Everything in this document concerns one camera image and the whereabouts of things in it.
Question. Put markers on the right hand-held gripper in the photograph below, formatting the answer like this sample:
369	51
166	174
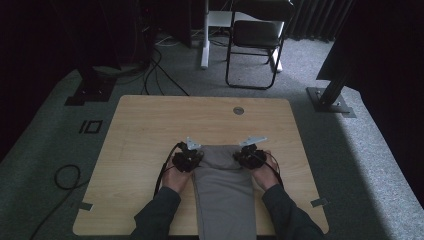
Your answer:
250	156

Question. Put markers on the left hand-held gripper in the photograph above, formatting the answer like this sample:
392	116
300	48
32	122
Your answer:
188	159

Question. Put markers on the grey pants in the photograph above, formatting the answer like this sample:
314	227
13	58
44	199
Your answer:
225	200

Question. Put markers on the person's left hand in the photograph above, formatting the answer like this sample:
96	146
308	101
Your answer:
176	180

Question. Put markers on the person's right hand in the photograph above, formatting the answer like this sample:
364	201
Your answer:
265	176

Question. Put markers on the grey table grommet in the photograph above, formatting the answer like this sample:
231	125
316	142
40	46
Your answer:
238	110

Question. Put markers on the grey tape piece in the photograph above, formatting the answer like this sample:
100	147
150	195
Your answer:
319	202
86	206

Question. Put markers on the black metal stand with base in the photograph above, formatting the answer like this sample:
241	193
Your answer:
330	100

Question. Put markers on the black stand base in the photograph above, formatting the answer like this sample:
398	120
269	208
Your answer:
91	90

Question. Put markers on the black folding chair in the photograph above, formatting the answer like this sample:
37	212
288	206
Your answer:
256	33

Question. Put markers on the dark curtain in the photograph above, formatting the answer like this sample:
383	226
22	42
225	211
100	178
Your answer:
316	18

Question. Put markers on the white desk frame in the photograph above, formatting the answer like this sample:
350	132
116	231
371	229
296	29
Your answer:
205	40

